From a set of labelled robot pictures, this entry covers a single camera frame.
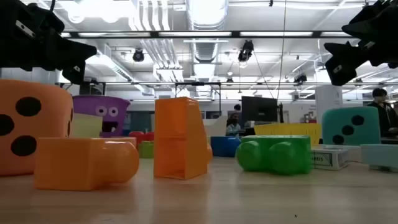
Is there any person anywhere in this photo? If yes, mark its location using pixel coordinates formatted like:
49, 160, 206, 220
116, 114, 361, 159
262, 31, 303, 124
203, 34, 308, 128
366, 88, 398, 138
226, 112, 242, 137

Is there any white plastic bin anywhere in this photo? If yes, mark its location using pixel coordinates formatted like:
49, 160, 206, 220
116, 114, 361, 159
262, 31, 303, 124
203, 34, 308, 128
203, 115, 228, 137

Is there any black overhead rig bar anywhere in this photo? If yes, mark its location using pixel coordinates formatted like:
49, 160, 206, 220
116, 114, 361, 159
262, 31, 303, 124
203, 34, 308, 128
60, 30, 355, 39

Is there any mint green small block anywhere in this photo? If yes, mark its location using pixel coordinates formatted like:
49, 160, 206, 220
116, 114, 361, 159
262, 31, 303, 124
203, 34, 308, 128
360, 143, 398, 173

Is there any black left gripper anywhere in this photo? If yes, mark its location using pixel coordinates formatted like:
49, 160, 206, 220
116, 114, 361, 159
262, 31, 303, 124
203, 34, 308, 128
0, 0, 98, 85

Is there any yellow plastic basket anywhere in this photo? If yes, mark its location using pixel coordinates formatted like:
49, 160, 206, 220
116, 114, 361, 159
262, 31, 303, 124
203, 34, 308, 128
254, 123, 322, 147

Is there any white column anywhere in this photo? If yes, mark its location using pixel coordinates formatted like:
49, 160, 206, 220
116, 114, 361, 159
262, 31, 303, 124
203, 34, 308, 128
315, 85, 344, 125

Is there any black computer monitor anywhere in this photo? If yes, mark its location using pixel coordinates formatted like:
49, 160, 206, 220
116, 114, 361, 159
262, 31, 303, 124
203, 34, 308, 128
241, 96, 279, 123

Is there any playing card box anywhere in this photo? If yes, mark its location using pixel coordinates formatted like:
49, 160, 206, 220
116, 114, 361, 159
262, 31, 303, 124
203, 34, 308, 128
310, 146, 351, 171

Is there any black ceiling spotlight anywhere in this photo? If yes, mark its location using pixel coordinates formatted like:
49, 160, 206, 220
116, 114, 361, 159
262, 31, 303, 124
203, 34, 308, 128
132, 49, 146, 63
237, 39, 255, 63

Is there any purple monster face bucket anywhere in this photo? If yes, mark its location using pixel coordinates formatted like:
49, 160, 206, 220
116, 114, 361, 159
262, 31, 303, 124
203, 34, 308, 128
72, 95, 131, 139

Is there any green two-stud block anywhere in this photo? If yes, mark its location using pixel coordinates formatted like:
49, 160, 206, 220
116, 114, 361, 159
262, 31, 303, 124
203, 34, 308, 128
234, 134, 313, 176

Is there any yellow-green translucent tray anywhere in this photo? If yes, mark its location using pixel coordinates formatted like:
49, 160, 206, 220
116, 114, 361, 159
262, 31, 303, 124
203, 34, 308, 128
70, 113, 103, 139

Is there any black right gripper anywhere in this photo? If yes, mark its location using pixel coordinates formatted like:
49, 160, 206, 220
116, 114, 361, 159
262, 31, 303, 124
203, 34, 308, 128
323, 0, 398, 86

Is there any orange foam die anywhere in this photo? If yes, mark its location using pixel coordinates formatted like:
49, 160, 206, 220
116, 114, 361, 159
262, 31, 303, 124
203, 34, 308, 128
0, 78, 75, 177

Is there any silver air duct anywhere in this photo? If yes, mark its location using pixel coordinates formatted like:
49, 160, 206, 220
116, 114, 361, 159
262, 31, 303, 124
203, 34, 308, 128
185, 0, 229, 97

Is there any orange tall block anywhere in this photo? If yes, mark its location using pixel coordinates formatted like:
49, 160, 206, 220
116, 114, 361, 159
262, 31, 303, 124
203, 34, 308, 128
153, 96, 213, 181

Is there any lime green duplo brick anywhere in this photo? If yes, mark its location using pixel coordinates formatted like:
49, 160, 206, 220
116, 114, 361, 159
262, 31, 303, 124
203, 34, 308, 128
137, 140, 155, 159

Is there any teal foam die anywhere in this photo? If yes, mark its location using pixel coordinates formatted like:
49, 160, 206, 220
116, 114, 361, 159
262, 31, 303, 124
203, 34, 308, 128
322, 106, 382, 146

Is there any blue toy block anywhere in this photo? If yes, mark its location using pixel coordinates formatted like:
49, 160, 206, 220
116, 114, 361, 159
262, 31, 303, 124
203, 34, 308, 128
210, 136, 242, 158

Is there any orange block with stud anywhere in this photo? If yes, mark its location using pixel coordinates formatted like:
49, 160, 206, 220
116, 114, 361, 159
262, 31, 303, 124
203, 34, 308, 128
33, 136, 141, 192

